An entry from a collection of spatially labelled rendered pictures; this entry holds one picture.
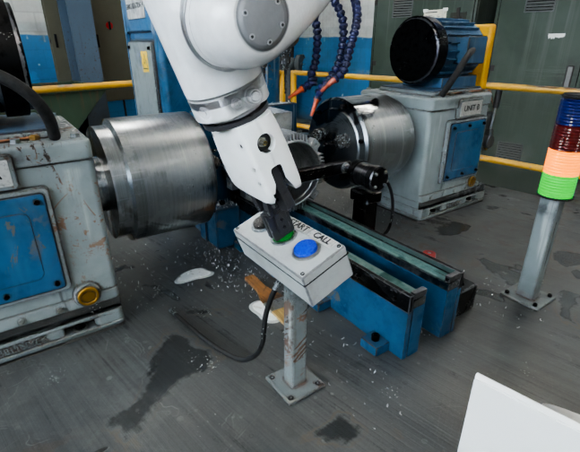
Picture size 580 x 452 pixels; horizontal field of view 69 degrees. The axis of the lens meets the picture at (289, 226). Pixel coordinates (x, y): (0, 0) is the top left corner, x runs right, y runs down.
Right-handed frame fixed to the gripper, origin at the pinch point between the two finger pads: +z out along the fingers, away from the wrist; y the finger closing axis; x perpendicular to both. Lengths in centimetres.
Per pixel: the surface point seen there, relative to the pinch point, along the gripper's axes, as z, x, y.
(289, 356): 21.7, 6.5, -0.3
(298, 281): 3.4, 3.5, -7.6
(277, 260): 2.5, 3.3, -3.3
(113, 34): 19, -128, 585
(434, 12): 68, -304, 223
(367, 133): 17, -46, 34
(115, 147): -7.0, 8.3, 38.2
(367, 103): 13, -53, 40
